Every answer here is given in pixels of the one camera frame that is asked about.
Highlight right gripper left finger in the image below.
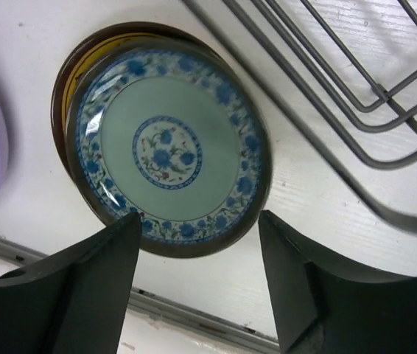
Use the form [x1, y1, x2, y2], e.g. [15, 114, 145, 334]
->
[0, 213, 142, 353]

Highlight grey wire dish rack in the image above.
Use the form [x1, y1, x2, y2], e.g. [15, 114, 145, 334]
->
[184, 1, 417, 234]

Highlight brown yellow plate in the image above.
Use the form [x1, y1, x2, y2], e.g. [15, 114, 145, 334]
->
[50, 21, 217, 171]

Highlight blue floral ceramic plate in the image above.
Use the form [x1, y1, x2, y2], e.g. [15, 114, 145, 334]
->
[66, 39, 273, 258]

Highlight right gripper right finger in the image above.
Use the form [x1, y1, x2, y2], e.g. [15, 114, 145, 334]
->
[259, 210, 417, 353]

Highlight aluminium table frame rail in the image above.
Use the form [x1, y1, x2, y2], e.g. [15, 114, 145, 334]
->
[0, 233, 278, 353]

